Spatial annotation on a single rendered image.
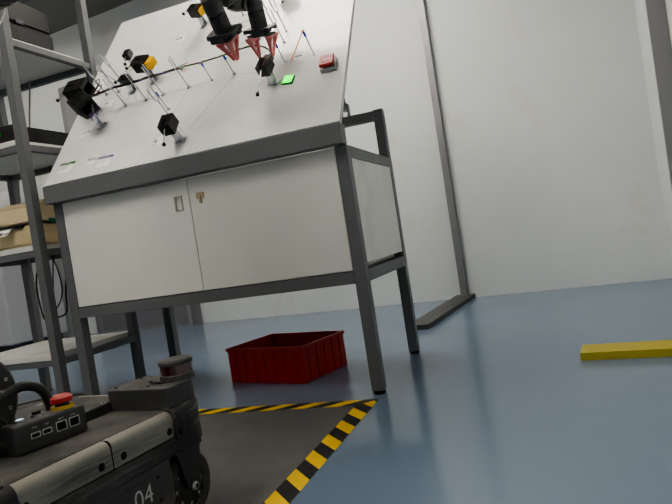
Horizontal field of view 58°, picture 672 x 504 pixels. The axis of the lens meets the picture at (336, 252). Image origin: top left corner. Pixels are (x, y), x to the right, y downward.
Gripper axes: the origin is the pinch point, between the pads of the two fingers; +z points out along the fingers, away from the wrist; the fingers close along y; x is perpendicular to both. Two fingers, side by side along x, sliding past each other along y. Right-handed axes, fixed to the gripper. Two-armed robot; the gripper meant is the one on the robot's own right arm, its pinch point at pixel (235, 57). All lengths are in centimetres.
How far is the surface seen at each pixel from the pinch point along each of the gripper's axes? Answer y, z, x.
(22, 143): 92, 12, 17
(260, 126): -2.1, 21.8, 6.1
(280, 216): -8, 45, 25
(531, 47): -63, 111, -197
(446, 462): -75, 53, 98
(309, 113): -19.2, 21.2, 2.5
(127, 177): 47, 26, 23
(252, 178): 1.3, 34.1, 17.7
